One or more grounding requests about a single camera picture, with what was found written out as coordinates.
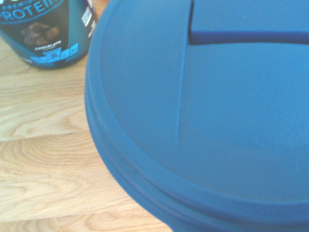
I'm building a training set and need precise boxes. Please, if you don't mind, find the clear pitcher with navy lid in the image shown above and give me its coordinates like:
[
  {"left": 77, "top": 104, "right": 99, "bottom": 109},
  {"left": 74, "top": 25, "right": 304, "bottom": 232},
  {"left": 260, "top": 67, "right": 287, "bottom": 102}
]
[{"left": 84, "top": 0, "right": 309, "bottom": 232}]

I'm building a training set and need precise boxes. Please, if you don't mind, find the black Vega protein tub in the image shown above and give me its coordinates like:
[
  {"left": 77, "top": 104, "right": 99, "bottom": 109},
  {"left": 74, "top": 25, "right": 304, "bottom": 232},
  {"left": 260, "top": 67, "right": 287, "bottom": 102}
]
[{"left": 0, "top": 0, "right": 98, "bottom": 71}]

